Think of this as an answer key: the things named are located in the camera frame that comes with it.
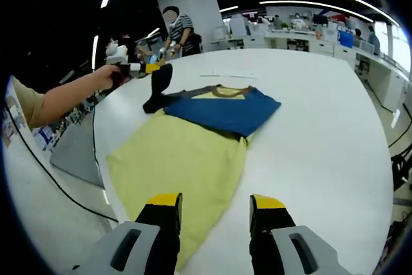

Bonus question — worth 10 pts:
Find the person's left hand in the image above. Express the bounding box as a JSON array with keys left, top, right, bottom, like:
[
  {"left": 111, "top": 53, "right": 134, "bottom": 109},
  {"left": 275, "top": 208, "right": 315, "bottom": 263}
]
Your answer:
[{"left": 92, "top": 63, "right": 119, "bottom": 91}]

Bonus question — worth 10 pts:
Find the blue storage bin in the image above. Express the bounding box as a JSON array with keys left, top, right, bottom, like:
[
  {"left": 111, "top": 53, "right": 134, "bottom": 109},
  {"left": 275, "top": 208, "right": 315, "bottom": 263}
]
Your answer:
[{"left": 337, "top": 30, "right": 355, "bottom": 47}]

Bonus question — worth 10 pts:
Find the yellow-green garment with coloured sleeves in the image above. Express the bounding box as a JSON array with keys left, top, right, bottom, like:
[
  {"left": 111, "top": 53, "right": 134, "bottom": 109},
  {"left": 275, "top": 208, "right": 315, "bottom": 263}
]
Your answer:
[{"left": 107, "top": 64, "right": 282, "bottom": 272}]

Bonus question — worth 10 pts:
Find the white office counter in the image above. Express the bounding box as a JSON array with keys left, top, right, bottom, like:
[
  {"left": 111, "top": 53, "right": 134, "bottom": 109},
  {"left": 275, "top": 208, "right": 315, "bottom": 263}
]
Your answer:
[{"left": 211, "top": 26, "right": 411, "bottom": 111}]

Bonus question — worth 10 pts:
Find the black cable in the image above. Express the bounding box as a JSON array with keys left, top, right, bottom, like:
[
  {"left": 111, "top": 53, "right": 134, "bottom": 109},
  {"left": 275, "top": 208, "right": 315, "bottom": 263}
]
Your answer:
[
  {"left": 5, "top": 106, "right": 120, "bottom": 224},
  {"left": 91, "top": 94, "right": 101, "bottom": 176}
]

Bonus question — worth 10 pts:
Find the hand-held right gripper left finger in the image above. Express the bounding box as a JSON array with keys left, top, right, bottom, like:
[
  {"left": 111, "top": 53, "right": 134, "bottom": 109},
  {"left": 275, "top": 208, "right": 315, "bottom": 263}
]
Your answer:
[{"left": 72, "top": 193, "right": 183, "bottom": 275}]

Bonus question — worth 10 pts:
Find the short curved ceiling light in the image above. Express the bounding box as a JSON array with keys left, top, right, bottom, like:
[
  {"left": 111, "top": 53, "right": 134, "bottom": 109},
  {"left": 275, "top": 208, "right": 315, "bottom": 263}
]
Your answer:
[{"left": 259, "top": 0, "right": 379, "bottom": 20}]

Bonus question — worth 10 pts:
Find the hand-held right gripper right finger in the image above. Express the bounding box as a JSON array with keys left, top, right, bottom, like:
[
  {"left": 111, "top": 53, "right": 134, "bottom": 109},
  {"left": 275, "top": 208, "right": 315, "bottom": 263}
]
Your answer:
[{"left": 249, "top": 193, "right": 347, "bottom": 275}]

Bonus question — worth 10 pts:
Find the white square pillar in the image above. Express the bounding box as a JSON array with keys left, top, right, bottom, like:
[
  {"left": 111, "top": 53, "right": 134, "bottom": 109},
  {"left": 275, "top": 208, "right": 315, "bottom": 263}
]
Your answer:
[{"left": 157, "top": 0, "right": 223, "bottom": 53}]

